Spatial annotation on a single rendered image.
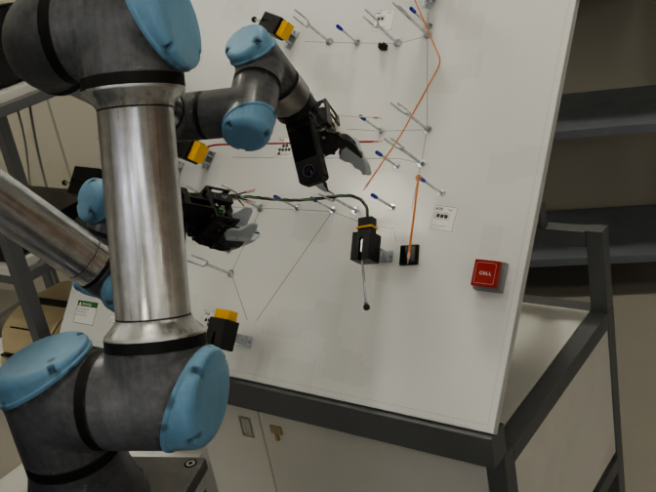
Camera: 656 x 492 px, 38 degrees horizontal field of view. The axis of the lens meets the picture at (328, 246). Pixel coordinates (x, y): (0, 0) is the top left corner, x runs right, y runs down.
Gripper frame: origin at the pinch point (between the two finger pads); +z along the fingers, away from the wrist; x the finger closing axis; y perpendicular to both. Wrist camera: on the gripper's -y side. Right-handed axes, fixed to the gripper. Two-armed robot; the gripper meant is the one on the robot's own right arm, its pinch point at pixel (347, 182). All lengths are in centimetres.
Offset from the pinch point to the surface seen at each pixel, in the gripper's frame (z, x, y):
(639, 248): 209, -37, 112
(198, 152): 10, 39, 36
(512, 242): 24.0, -21.7, -6.8
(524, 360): 59, -12, -10
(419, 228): 23.3, -4.8, 3.7
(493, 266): 22.3, -17.6, -11.9
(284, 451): 52, 43, -18
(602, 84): 192, -46, 188
